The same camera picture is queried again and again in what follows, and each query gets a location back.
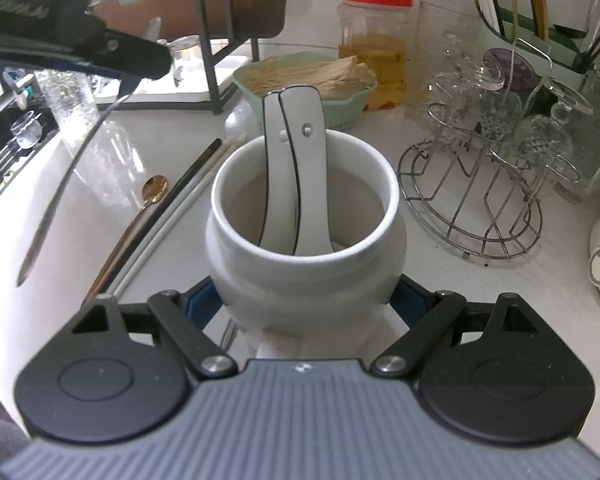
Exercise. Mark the red-lidded plastic jar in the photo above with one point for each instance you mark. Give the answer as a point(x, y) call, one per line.
point(375, 50)

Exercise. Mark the dried food sticks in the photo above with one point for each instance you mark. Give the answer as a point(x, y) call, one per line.
point(305, 77)

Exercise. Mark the black chopstick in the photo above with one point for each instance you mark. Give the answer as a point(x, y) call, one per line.
point(130, 252)
point(190, 174)

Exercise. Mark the black metal rack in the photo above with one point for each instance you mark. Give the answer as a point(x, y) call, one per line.
point(210, 60)

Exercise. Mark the clear goblet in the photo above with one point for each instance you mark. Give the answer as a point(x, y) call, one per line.
point(455, 85)
point(495, 125)
point(540, 145)

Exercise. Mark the clear glass tumbler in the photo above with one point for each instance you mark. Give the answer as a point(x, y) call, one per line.
point(432, 60)

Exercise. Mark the purple cup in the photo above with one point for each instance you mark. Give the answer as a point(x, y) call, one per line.
point(517, 67)

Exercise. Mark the green-white chopstick holder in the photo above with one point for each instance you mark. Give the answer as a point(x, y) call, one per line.
point(565, 62)

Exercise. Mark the small clear glass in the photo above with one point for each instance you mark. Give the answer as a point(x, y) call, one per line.
point(185, 67)

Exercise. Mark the copper spoon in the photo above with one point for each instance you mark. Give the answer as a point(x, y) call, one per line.
point(155, 190)

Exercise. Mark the small glasses on tray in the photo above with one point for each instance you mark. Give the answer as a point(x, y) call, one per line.
point(230, 80)

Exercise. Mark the white ceramic mug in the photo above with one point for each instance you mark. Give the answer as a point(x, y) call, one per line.
point(305, 285)

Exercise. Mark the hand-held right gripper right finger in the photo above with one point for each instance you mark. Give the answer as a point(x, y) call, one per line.
point(410, 300)

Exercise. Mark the green basket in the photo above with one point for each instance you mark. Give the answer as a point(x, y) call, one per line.
point(350, 105)

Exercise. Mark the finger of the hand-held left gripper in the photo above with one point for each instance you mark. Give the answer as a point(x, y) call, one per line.
point(55, 62)
point(140, 57)

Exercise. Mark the tall textured glass mug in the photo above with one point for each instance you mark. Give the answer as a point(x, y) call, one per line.
point(70, 105)

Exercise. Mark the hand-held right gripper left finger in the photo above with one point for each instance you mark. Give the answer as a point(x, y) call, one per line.
point(200, 305)

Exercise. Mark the black sink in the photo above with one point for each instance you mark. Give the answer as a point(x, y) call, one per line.
point(50, 132)

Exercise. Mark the person's left forearm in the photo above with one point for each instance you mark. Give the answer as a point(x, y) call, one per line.
point(180, 10)

